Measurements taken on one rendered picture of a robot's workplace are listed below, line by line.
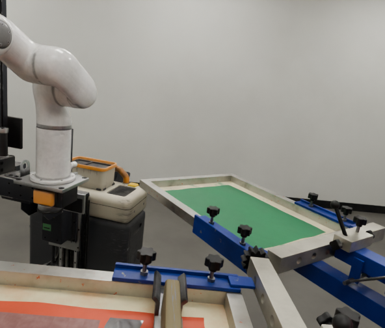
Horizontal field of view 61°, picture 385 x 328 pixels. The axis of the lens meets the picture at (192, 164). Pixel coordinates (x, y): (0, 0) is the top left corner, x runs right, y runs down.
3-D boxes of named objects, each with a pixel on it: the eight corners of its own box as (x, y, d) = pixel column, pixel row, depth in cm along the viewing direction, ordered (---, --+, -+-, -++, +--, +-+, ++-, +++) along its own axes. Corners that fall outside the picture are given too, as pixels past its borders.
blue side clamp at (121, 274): (109, 300, 75) (112, 273, 74) (112, 287, 80) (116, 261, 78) (236, 312, 78) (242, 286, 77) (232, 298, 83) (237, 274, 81)
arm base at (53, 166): (54, 168, 108) (54, 121, 105) (88, 174, 106) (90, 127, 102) (19, 179, 94) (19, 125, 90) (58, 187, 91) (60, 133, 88)
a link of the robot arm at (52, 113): (50, 123, 101) (51, 69, 97) (86, 129, 97) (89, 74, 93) (25, 125, 92) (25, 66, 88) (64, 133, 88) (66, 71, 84)
